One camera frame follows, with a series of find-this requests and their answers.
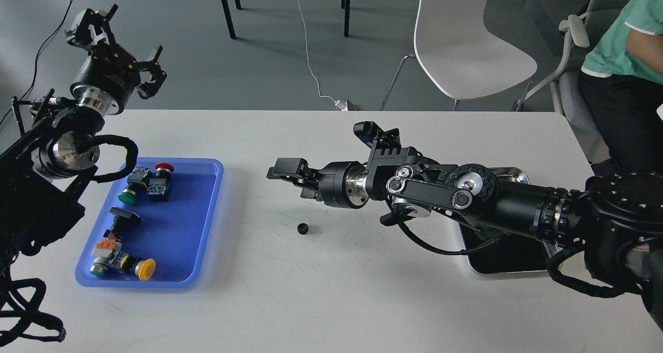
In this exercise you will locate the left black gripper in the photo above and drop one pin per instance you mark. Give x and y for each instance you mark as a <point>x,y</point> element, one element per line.
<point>106,67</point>

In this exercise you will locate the black selector switch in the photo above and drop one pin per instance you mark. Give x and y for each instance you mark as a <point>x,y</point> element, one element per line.
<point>122,219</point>

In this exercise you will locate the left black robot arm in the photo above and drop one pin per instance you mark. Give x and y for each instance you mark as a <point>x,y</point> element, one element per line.
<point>45,172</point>

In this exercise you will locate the grey office chair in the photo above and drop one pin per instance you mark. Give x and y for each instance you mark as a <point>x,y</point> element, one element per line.
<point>581,33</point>

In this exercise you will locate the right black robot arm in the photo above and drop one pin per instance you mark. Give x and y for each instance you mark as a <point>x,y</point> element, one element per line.
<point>608,235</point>

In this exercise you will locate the orange green switch block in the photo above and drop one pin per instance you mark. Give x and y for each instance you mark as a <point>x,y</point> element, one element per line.
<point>107,255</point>

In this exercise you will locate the person in green shirt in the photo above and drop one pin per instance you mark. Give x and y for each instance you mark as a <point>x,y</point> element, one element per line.
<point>621,84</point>

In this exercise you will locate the black table leg left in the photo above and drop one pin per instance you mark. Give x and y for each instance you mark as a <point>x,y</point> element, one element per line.
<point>228,17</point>

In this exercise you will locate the red push button switch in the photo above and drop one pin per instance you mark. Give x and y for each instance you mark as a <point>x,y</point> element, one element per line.
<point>159,185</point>

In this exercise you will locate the green push button switch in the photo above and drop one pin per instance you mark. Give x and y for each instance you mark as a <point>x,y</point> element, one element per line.
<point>136,182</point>

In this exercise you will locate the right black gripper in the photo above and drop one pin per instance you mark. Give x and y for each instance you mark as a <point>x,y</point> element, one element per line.
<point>338,184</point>

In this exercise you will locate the yellow push button switch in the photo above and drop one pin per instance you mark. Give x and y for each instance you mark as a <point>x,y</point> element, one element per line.
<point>142,268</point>

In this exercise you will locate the white plastic chair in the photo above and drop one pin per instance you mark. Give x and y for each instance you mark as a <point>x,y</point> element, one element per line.
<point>460,56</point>

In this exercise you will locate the black table leg right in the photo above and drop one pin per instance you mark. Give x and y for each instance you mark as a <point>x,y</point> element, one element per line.
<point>346,7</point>

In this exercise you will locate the silver metal tray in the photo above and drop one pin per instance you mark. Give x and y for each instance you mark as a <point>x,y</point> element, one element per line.
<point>514,257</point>

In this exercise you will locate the black table leg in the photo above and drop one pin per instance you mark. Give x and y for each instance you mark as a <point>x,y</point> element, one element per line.
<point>228,17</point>
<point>346,7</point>

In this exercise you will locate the blue plastic tray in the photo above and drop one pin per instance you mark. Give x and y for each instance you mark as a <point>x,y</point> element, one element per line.
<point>174,233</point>

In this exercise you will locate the small black gear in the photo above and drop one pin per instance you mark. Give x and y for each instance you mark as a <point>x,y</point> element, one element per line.
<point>302,228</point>

